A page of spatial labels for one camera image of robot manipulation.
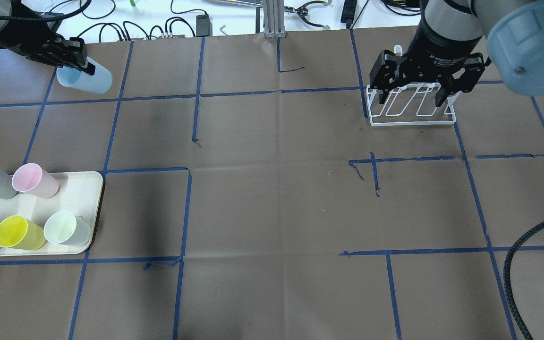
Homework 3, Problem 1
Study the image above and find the yellow plastic cup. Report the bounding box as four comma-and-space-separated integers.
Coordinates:
0, 215, 46, 250

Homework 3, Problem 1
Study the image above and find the white plastic cup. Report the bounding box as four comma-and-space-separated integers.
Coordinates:
43, 211, 91, 246

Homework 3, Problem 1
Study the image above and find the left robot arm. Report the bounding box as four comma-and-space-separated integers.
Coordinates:
0, 0, 95, 76

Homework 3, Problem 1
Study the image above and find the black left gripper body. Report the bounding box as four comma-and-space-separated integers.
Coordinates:
15, 28, 88, 68

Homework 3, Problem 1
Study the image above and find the pink plastic cup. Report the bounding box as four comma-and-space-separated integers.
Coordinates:
12, 163, 59, 198

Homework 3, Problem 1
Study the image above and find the white wire cup rack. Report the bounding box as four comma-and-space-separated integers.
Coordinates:
365, 82, 460, 127

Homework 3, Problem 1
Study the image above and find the black braided cable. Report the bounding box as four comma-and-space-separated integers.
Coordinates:
503, 208, 544, 340

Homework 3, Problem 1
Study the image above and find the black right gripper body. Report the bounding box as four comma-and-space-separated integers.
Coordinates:
369, 21, 486, 93

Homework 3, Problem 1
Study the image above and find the cream plastic tray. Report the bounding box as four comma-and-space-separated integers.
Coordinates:
0, 171, 104, 257

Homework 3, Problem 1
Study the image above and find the light blue plastic cup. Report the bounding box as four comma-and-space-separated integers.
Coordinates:
56, 56, 112, 94

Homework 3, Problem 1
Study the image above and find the aluminium frame post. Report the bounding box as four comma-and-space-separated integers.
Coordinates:
263, 0, 286, 38

